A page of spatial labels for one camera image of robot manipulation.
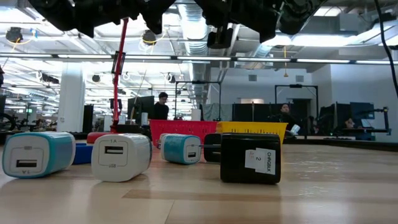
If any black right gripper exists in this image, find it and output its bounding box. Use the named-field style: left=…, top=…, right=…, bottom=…
left=194, top=0, right=280, bottom=50

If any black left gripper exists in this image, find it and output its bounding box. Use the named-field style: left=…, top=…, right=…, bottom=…
left=102, top=0, right=177, bottom=35

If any yellow plastic basket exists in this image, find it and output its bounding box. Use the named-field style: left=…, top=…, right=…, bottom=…
left=216, top=121, right=289, bottom=146

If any red plastic basket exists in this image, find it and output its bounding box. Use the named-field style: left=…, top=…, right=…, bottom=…
left=149, top=119, right=218, bottom=147

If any black white USB charger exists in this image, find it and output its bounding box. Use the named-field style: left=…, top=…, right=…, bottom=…
left=203, top=133, right=222, bottom=164

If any teal white USB charger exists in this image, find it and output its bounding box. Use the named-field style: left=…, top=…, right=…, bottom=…
left=1, top=131, right=76, bottom=180
left=159, top=133, right=203, bottom=166

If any blue digital meter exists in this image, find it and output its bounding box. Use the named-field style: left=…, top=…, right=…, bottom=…
left=72, top=142, right=94, bottom=166

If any black ceiling device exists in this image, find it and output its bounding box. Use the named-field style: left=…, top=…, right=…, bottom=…
left=142, top=29, right=157, bottom=46
left=5, top=27, right=24, bottom=44

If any long ceiling light bar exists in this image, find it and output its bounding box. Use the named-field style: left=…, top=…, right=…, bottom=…
left=0, top=52, right=398, bottom=65

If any red desk lamp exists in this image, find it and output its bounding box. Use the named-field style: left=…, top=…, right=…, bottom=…
left=86, top=17, right=130, bottom=145

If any black partition screen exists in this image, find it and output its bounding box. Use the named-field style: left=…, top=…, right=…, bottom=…
left=231, top=103, right=293, bottom=123

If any black monitor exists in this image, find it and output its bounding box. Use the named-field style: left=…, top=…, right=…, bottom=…
left=127, top=95, right=155, bottom=121

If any person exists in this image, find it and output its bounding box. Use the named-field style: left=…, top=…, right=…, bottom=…
left=273, top=103, right=301, bottom=135
left=343, top=117, right=358, bottom=130
left=154, top=91, right=170, bottom=121

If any white pillar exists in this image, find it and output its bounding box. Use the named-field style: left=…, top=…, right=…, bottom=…
left=57, top=62, right=86, bottom=133

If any black tall cabinet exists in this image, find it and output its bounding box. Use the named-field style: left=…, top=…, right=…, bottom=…
left=82, top=104, right=95, bottom=134

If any black labelled USB charger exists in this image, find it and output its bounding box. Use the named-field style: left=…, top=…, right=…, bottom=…
left=198, top=133, right=282, bottom=185

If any silver ceiling duct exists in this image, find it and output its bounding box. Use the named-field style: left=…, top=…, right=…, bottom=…
left=182, top=0, right=210, bottom=57

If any black rig frame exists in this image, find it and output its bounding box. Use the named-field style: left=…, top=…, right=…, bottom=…
left=174, top=80, right=223, bottom=122
left=274, top=83, right=320, bottom=134

